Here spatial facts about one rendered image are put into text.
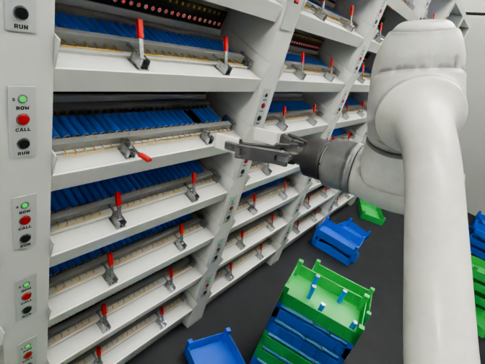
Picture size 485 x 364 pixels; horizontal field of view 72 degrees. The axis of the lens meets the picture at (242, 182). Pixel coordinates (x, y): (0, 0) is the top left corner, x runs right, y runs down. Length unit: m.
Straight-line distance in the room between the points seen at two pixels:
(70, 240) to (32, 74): 0.40
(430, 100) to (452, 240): 0.16
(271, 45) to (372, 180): 0.61
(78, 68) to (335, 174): 0.47
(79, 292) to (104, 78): 0.58
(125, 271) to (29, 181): 0.48
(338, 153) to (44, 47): 0.49
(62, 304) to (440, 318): 0.86
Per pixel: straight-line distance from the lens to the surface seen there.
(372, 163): 0.54
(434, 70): 0.46
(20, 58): 0.62
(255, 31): 1.08
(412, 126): 0.41
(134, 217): 0.95
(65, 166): 0.75
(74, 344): 1.18
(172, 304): 1.54
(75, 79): 0.67
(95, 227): 0.91
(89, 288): 1.04
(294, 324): 1.37
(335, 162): 0.58
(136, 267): 1.10
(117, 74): 0.70
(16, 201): 0.72
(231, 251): 1.57
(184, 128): 0.95
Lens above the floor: 1.30
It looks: 26 degrees down
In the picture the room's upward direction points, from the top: 18 degrees clockwise
